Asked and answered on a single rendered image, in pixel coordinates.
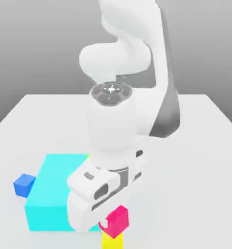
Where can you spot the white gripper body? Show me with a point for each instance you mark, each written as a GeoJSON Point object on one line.
{"type": "Point", "coordinates": [79, 212]}

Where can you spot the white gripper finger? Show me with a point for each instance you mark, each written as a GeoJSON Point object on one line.
{"type": "Point", "coordinates": [104, 222]}

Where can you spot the small pink cube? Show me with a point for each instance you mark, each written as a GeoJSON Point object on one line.
{"type": "Point", "coordinates": [118, 221]}

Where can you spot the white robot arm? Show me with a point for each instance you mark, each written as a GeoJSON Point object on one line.
{"type": "Point", "coordinates": [112, 126]}

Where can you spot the small yellow cube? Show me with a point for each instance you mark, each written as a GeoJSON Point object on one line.
{"type": "Point", "coordinates": [112, 243]}

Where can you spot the small blue cube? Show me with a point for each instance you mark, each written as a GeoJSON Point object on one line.
{"type": "Point", "coordinates": [23, 184]}

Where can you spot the large cyan box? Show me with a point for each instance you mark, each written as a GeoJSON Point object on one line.
{"type": "Point", "coordinates": [50, 194]}

